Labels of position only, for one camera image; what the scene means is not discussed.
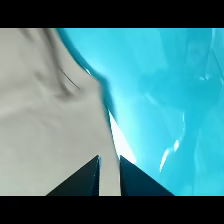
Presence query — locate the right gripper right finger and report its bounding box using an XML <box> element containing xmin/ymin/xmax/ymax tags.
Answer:
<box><xmin>119</xmin><ymin>154</ymin><xmax>175</xmax><ymax>197</ymax></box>

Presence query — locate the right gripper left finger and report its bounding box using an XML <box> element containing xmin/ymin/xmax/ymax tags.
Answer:
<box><xmin>45</xmin><ymin>154</ymin><xmax>101</xmax><ymax>197</ymax></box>

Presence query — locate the beige garment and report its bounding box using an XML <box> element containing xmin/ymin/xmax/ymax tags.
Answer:
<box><xmin>0</xmin><ymin>28</ymin><xmax>122</xmax><ymax>197</ymax></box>

